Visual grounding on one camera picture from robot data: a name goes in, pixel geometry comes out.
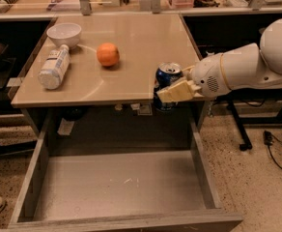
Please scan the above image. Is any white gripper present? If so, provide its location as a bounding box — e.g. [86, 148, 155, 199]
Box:
[156, 53, 231, 102]

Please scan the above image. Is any blue pepsi can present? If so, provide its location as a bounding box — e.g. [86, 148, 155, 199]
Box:
[154, 62, 183, 112]

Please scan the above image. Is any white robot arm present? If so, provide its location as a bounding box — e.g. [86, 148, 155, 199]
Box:
[157, 18, 282, 102]

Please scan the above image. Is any grey wooden open drawer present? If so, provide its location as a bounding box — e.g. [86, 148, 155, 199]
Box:
[9, 107, 242, 232]

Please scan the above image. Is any orange fruit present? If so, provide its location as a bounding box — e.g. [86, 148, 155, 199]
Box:
[97, 43, 120, 67]

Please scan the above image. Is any black table leg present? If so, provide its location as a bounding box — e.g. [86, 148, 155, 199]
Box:
[227, 100, 252, 151]

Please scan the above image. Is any beige top cabinet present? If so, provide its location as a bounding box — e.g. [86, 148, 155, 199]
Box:
[7, 13, 219, 137]

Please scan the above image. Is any white ceramic bowl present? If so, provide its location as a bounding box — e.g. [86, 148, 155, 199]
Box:
[46, 22, 82, 48]

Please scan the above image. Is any clear plastic water bottle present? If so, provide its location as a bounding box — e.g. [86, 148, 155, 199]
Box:
[38, 44, 71, 90]

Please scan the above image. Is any black power cable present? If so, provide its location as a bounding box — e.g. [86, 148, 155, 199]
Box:
[263, 130, 282, 172]

